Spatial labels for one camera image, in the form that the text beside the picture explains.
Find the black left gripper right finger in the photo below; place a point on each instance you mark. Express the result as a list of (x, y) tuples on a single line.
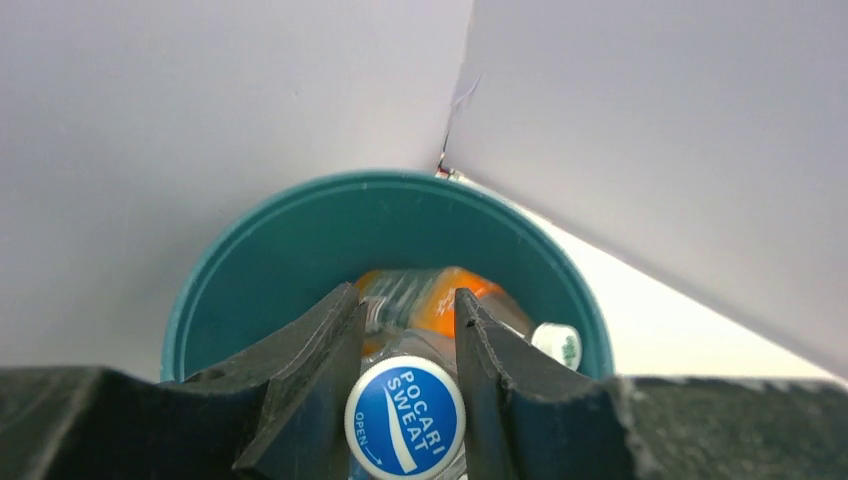
[(528, 417)]

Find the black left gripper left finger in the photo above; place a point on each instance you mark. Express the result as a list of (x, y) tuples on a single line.
[(272, 411)]

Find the clear bottle blue cap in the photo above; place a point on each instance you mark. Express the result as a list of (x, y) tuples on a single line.
[(404, 417)]

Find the large orange label bottle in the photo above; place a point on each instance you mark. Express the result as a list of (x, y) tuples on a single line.
[(398, 300)]

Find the teal plastic bin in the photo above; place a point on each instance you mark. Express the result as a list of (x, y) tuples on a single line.
[(286, 254)]

